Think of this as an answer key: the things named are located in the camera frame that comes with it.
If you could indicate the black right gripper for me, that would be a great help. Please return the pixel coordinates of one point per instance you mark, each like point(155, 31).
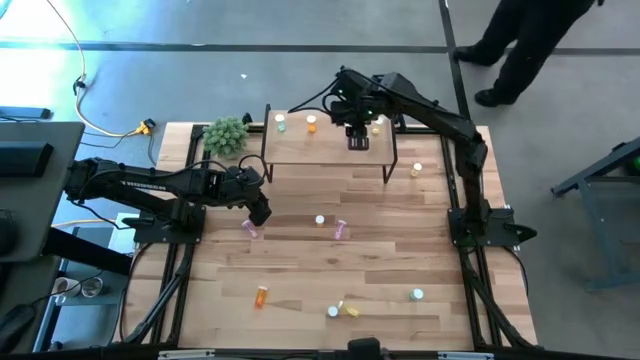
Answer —
point(357, 112)

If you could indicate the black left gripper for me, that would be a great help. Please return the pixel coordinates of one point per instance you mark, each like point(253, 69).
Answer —
point(250, 187)

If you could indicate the yellow pill bottle white cap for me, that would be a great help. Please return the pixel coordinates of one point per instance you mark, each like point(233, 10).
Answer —
point(351, 313)
point(416, 169)
point(376, 130)

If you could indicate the orange pill bottle white cap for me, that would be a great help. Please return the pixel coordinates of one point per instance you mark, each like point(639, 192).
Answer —
point(319, 219)
point(261, 297)
point(311, 122)

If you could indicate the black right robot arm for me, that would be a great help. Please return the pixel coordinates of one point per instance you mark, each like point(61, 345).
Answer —
point(440, 117)

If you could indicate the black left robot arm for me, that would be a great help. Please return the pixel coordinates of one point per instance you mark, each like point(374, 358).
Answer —
point(150, 185)

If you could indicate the wooden shelf with black legs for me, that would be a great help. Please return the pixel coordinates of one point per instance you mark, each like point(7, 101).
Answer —
point(310, 150)

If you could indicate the green plant in white pot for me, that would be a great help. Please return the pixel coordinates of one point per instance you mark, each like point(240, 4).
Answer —
point(225, 137)

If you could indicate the yellow power plug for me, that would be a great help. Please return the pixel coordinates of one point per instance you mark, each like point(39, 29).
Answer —
point(145, 128)

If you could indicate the clear glass cup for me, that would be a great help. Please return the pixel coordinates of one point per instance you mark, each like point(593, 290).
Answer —
point(92, 287)

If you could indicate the person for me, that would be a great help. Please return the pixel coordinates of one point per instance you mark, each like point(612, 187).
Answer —
point(530, 40)

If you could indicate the black desk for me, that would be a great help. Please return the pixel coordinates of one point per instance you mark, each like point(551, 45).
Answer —
point(45, 210)

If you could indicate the white cup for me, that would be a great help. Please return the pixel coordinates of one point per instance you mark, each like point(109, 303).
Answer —
point(64, 287)

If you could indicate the grey side cart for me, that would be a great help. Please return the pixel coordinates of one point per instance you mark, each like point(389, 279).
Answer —
point(85, 320)

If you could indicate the black rectangular case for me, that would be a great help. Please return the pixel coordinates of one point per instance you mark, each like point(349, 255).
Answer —
point(25, 159)

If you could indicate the black flat device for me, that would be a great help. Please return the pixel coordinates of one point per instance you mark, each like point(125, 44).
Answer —
point(25, 113)

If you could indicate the blue-grey metal cart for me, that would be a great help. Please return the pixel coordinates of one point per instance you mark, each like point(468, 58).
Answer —
point(593, 231)

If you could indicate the green round object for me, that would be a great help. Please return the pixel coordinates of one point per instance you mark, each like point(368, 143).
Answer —
point(636, 165)

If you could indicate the black aluminium table frame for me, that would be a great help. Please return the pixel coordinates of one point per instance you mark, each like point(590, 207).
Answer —
point(198, 132)

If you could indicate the silver bracket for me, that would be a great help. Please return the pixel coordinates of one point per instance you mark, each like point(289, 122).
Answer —
point(187, 355)
point(465, 356)

